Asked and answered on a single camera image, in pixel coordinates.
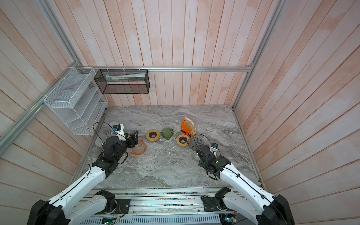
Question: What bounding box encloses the wooden ring dripper stand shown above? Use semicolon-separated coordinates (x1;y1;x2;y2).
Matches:
146;129;160;142

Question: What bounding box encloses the clear glass dripper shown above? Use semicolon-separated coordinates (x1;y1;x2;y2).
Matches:
187;136;204;151

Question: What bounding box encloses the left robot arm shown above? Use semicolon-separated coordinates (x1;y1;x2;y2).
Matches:
27;131;138;225

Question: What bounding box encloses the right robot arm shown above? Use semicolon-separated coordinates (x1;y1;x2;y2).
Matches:
195;143;295;225

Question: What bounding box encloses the green glass dripper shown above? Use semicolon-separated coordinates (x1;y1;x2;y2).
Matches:
160;127;174;140

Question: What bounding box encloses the orange coffee filter box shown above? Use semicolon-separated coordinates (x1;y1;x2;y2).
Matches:
180;117;197;137

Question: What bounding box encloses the brown paper filter stack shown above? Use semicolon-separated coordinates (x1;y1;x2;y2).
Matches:
184;117;197;137

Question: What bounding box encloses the orange glass pitcher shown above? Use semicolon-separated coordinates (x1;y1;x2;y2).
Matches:
129;140;147;155

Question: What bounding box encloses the paper in black basket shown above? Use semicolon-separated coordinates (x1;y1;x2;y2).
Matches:
106;73;146;82

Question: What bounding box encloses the right camera cable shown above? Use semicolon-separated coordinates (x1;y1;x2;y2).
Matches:
192;133;222;155

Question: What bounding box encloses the camera cable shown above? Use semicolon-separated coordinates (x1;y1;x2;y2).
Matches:
192;133;222;155
92;121;127;141

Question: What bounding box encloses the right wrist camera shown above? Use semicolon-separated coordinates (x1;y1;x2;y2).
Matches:
210;142;218;156

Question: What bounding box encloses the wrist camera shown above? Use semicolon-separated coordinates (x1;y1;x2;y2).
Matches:
210;142;218;156
112;124;126;141

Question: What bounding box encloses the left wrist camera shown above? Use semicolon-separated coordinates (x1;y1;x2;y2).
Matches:
112;124;126;141

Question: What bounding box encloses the left camera cable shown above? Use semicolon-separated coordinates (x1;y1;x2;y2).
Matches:
92;121;127;141

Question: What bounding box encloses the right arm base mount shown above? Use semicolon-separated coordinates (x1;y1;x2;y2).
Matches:
201;187;231;212

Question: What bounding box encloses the black wire mesh basket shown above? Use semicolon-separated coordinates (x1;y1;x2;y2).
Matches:
94;68;151;94

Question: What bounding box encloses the aluminium rail base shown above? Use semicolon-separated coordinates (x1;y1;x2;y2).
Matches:
81;187;248;225

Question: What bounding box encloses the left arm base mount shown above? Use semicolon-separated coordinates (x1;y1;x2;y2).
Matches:
94;190;131;214

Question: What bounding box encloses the white wire mesh shelf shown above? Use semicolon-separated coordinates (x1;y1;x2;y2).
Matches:
44;67;108;136

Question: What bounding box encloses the perforated cable duct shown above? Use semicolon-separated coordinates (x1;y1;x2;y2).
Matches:
81;213;221;225

